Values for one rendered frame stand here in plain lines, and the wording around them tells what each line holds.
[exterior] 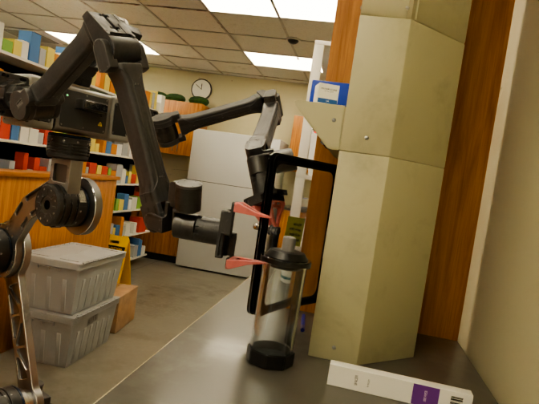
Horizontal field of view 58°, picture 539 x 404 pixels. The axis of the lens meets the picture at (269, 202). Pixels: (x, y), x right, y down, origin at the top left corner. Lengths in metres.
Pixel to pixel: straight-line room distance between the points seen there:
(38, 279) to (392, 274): 2.50
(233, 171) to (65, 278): 3.43
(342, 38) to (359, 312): 0.81
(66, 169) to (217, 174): 4.58
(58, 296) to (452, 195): 2.43
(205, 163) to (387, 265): 5.25
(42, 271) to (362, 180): 2.48
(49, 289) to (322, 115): 2.45
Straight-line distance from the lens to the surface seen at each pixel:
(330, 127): 1.11
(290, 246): 1.02
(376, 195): 1.10
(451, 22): 1.27
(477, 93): 1.53
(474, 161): 1.51
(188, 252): 6.40
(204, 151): 6.30
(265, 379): 1.01
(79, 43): 1.25
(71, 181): 1.72
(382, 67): 1.13
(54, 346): 3.34
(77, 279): 3.15
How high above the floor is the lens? 1.33
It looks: 3 degrees down
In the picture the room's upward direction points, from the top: 8 degrees clockwise
